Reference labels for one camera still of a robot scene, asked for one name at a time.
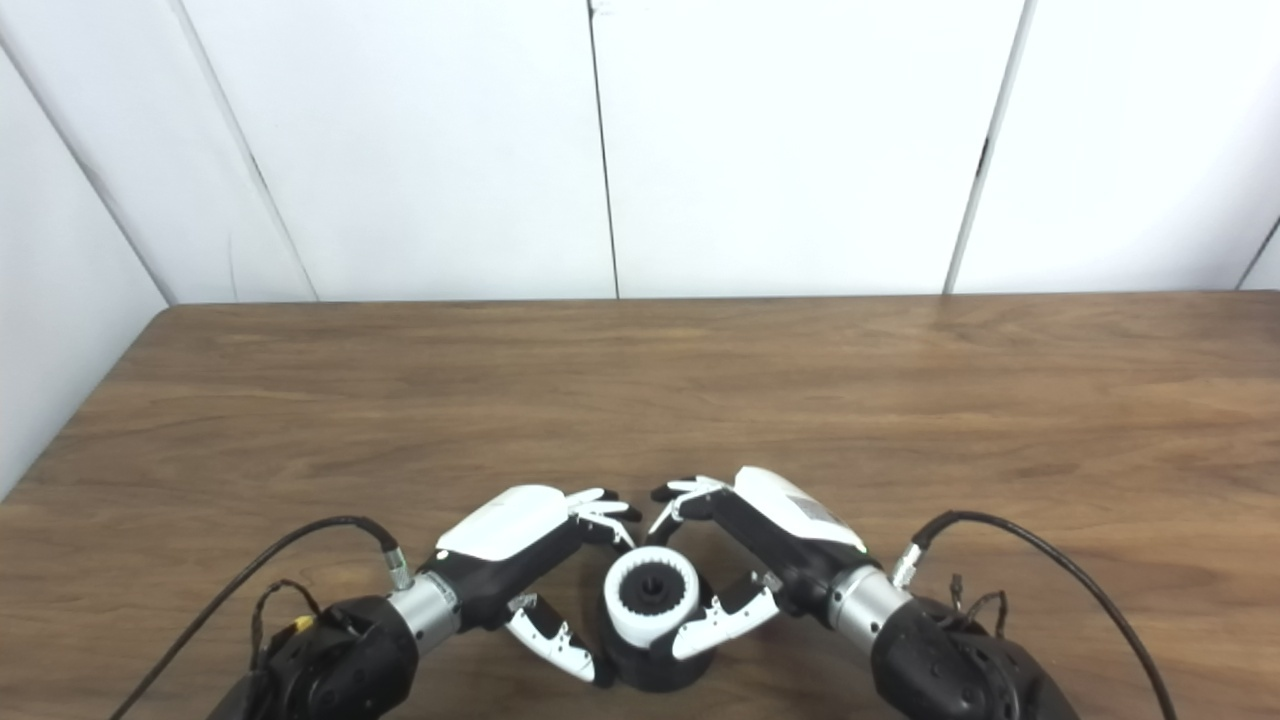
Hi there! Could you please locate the black and white left hand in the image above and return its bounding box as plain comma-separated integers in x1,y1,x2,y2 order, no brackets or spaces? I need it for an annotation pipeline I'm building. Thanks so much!
435,485,643,688

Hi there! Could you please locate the black and white right hand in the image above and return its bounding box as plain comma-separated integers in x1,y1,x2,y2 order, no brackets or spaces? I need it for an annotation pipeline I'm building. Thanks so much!
648,466,869,661

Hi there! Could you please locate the white toothed ring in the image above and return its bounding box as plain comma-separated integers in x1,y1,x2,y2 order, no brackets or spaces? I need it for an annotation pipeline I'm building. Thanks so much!
604,546,701,648

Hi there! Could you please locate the round black part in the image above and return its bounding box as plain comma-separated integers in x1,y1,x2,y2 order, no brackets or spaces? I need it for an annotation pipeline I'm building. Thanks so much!
600,568,716,693

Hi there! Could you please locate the thin black right arm wire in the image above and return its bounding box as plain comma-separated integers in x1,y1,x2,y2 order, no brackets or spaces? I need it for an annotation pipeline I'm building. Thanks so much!
945,574,1010,641

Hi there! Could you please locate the thin black arm wire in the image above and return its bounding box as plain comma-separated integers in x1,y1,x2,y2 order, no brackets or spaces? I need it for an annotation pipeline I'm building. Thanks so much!
945,574,1010,641
250,579,323,666

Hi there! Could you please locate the thin black left arm wire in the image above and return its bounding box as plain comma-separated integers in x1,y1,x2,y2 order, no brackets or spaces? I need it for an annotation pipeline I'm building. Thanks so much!
250,579,323,666

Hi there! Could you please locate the thick black right wrist cable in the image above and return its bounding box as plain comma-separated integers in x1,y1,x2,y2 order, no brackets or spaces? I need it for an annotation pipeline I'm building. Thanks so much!
892,510,1180,720

